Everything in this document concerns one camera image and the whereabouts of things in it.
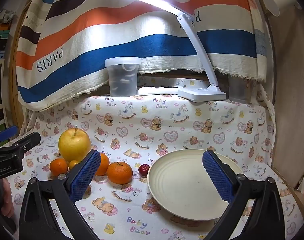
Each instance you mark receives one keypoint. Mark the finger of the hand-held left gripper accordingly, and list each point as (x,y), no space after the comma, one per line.
(7,133)
(29,140)

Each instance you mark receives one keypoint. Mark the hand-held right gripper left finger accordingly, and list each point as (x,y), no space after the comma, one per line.
(85,177)

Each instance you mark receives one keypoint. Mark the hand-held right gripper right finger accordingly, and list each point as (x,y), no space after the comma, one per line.
(217,175)

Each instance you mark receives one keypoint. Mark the small yellow round fruit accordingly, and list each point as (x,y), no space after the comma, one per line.
(73,164)

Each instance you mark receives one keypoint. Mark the orange mandarin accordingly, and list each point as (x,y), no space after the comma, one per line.
(104,165)
(119,173)
(58,167)

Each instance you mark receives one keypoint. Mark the yellow apple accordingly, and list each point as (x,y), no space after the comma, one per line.
(74,145)

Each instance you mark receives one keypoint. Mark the cream round plate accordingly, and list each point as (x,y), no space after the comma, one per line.
(182,185)

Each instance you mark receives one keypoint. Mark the small dark red fruit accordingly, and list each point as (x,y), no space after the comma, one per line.
(144,170)

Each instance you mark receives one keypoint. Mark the person's left hand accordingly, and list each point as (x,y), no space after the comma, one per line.
(7,195)

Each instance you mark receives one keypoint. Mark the bear printed cloth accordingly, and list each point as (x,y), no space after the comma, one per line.
(167,120)

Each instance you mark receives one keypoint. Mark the white desk lamp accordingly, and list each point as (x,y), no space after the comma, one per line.
(202,93)

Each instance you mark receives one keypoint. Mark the small translucent plastic cup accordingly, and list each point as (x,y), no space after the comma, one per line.
(239,90)

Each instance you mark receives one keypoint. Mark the clear plastic lidded container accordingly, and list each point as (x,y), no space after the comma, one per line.
(121,80)

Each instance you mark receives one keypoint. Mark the white remote control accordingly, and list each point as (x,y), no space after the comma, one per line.
(154,90)

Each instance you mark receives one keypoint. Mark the striped cloth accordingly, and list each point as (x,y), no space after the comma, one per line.
(91,55)

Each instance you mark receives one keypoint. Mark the wooden board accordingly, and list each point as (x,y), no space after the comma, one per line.
(292,92)

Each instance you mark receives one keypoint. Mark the white cone spot lamp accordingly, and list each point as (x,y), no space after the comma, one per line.
(274,3)

